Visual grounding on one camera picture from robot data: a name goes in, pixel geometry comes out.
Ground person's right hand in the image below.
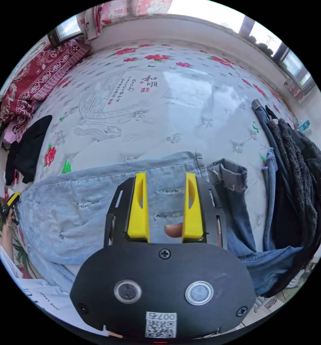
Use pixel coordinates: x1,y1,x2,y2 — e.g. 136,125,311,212
164,222,183,239

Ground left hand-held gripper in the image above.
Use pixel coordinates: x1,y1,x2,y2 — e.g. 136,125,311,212
0,192,22,226

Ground black garment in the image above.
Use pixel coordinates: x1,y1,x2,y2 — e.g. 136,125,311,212
5,115,53,186

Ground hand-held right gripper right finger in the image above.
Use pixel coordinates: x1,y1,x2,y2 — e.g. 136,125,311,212
182,172,204,242

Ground light blue jeans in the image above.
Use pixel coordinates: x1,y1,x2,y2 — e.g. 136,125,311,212
15,151,208,294

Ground window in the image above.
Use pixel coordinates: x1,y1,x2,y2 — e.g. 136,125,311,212
166,5,316,95

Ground red patterned blanket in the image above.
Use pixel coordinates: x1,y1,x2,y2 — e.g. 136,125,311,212
0,37,93,142

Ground person's left hand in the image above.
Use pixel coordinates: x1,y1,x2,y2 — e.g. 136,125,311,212
3,211,17,229

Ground person's left forearm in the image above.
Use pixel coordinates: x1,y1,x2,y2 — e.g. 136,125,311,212
0,225,16,263

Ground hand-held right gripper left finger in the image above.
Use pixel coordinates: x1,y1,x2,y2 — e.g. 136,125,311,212
127,172,150,240

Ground red flowered curtain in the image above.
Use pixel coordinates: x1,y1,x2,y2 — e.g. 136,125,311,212
75,0,175,41

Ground pile of clothes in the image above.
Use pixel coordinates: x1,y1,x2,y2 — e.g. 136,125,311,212
206,98,321,298

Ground bed with flower-printed sheet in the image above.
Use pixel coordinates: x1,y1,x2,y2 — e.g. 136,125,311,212
0,37,312,281

